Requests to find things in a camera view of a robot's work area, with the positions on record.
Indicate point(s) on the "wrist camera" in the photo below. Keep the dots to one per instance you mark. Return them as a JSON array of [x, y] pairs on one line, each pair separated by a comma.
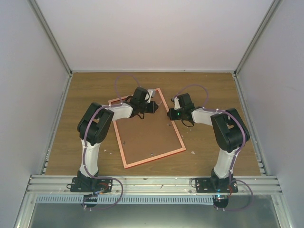
[[150, 95], [175, 100]]

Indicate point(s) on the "aluminium rail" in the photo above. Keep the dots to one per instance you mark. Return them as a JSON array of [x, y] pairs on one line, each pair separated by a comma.
[[155, 185]]

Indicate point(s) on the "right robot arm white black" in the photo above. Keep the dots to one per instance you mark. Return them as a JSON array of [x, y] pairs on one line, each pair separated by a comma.
[[229, 129]]

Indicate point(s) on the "red picture frame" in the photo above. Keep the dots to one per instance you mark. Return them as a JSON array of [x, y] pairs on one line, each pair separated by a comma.
[[154, 159]]

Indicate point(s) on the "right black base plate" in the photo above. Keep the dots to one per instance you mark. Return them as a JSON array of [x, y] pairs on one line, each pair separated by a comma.
[[213, 185]]

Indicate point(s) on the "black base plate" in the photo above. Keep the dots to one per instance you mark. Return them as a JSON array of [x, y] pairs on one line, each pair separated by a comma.
[[213, 185], [90, 185]]

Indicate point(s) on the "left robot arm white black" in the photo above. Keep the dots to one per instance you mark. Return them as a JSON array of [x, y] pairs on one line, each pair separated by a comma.
[[95, 124]]

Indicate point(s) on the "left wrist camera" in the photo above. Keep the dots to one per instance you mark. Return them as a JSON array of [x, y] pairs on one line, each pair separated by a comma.
[[150, 95]]

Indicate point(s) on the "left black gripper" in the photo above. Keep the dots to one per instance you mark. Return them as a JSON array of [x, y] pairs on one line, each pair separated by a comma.
[[154, 107]]

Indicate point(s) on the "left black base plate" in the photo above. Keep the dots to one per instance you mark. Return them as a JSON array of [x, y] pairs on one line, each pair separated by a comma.
[[90, 185]]

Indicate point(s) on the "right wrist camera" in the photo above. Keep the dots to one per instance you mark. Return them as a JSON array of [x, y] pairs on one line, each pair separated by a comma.
[[175, 100]]

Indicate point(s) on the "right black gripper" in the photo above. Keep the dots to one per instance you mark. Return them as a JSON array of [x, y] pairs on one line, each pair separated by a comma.
[[172, 117]]

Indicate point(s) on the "grey slotted cable duct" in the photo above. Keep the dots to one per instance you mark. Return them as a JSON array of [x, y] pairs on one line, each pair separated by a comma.
[[127, 199]]

